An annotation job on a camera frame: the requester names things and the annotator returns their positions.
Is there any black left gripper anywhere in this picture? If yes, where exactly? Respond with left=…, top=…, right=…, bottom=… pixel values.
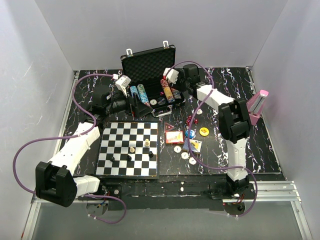
left=105, top=87, right=153, bottom=119

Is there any black chess piece right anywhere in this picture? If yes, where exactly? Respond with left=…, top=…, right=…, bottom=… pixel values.
left=148, top=151, right=154, bottom=158

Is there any aluminium rail frame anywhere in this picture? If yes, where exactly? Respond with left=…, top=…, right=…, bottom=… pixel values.
left=21, top=67, right=313, bottom=240

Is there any blue small blind button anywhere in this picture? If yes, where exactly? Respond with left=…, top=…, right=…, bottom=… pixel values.
left=185, top=129, right=196, bottom=139

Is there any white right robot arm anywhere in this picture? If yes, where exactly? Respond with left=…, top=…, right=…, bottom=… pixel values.
left=173, top=61, right=252, bottom=199

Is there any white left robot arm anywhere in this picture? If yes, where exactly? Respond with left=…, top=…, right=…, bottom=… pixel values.
left=35, top=90, right=153, bottom=207

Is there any red yellow chip column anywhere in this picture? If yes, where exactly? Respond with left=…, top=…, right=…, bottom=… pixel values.
left=160, top=78, right=175, bottom=103

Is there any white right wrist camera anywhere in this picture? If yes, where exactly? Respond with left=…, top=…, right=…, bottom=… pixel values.
left=163, top=68, right=179, bottom=85

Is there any white poker chip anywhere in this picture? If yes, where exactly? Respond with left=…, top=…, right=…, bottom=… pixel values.
left=188, top=157, right=197, bottom=165
left=174, top=146, right=182, bottom=153
left=181, top=152, right=189, bottom=160

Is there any yellow big blind button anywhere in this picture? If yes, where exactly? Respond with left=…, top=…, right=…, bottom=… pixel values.
left=199, top=127, right=210, bottom=137

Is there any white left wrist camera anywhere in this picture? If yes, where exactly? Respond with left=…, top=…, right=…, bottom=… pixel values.
left=115, top=75, right=131, bottom=97

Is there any pink metronome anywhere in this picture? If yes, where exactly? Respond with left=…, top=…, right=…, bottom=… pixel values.
left=246, top=90, right=269, bottom=126

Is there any red playing card deck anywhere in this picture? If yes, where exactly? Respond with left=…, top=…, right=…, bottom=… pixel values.
left=165, top=131, right=184, bottom=145

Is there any blue playing card deck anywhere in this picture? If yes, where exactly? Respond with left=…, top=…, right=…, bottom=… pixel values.
left=182, top=137, right=203, bottom=154

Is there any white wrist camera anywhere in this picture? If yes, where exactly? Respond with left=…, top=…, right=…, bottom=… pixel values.
left=115, top=75, right=131, bottom=97
left=163, top=68, right=179, bottom=85

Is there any grey dealer button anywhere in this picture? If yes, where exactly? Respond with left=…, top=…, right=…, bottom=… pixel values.
left=157, top=97, right=166, bottom=105

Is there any grey white chip stack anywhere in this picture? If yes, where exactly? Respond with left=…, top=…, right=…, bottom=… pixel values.
left=196, top=109, right=203, bottom=115

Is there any white single chip in case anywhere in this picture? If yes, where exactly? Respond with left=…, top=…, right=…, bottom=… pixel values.
left=150, top=99, right=157, bottom=105

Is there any black poker set case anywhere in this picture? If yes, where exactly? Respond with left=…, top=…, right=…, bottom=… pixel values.
left=120, top=40, right=186, bottom=118

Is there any light blue chip column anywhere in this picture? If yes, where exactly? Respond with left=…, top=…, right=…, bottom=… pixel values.
left=129, top=85, right=139, bottom=96

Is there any purple red chip column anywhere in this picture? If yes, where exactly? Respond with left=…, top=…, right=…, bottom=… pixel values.
left=170, top=87, right=182, bottom=99

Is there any green blue chip column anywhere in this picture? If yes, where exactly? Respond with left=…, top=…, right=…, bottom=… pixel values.
left=137, top=84, right=151, bottom=107

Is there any triangular all-in marker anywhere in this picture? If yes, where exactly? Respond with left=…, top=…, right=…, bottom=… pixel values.
left=164, top=122, right=176, bottom=132

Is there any black white chess board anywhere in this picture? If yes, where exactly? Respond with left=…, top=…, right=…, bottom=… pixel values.
left=95, top=121, right=160, bottom=180

